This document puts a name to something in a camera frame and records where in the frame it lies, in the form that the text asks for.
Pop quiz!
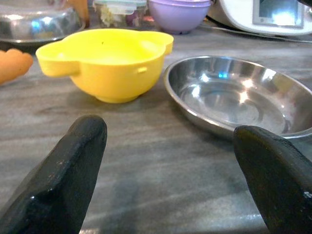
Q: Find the large stainless steel bowl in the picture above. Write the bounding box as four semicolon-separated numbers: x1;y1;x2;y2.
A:
0;6;86;44

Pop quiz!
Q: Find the shallow stainless steel plate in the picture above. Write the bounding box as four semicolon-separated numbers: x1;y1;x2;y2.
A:
163;56;312;140

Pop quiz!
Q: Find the yellow plastic bowl with handles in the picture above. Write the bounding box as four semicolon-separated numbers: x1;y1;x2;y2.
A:
35;28;174;104

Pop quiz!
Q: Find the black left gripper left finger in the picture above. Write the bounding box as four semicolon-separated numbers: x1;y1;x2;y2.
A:
0;115;108;234

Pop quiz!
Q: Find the clear container with teal lid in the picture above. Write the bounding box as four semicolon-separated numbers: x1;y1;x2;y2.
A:
93;0;148;28

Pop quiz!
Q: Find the white kitchen appliance with screen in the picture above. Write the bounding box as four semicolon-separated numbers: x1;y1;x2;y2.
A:
207;0;312;37

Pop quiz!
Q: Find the purple plastic bowl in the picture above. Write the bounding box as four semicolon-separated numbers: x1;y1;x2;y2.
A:
148;0;212;35

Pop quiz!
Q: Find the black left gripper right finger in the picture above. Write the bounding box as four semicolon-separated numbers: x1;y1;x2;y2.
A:
233;125;312;234

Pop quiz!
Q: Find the orange scalloped plastic object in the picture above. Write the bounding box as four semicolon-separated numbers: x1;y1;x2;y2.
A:
0;48;34;85

